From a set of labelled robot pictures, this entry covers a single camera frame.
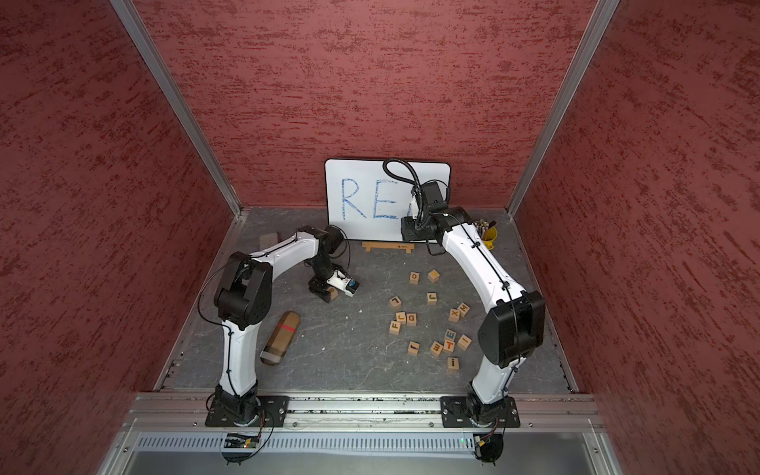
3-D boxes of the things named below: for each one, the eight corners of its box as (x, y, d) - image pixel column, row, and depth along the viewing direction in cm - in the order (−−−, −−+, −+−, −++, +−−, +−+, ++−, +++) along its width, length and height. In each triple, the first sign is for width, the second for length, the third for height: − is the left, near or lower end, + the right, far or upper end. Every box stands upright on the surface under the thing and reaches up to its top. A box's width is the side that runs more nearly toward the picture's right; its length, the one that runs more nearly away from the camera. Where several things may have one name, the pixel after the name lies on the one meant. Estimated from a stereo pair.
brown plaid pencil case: (261, 362, 83) (257, 359, 81) (287, 313, 93) (284, 308, 91) (279, 368, 83) (276, 364, 80) (303, 317, 92) (301, 313, 90)
